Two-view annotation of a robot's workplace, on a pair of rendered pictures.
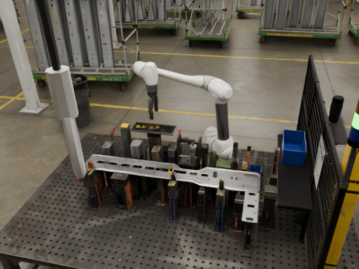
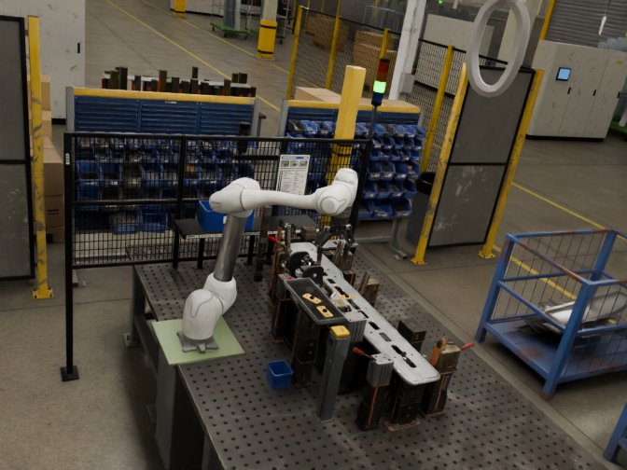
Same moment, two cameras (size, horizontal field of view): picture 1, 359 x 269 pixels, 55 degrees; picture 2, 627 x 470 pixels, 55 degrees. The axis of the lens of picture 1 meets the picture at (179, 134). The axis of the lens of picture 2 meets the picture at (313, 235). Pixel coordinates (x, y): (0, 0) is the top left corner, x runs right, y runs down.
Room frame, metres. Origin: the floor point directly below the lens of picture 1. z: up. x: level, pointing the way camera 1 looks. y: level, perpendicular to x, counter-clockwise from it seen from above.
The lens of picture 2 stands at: (4.18, 1.88, 2.48)
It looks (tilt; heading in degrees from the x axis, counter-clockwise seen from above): 23 degrees down; 225
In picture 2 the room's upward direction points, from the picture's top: 9 degrees clockwise
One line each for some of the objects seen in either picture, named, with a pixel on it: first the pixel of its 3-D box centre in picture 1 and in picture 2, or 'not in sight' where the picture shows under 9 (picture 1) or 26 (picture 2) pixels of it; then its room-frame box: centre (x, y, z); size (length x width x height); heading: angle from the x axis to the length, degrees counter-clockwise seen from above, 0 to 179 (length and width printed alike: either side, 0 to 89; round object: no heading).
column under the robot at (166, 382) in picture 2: not in sight; (191, 400); (2.73, -0.30, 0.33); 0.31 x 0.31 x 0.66; 75
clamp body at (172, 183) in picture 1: (173, 199); (365, 309); (1.91, 0.06, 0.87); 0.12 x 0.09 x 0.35; 165
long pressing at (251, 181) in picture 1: (168, 171); (349, 299); (2.09, 0.10, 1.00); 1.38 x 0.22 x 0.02; 75
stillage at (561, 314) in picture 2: not in sight; (582, 307); (-0.29, 0.39, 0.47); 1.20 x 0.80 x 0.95; 164
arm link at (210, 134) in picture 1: (211, 138); (201, 311); (2.72, -0.30, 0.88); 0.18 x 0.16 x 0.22; 31
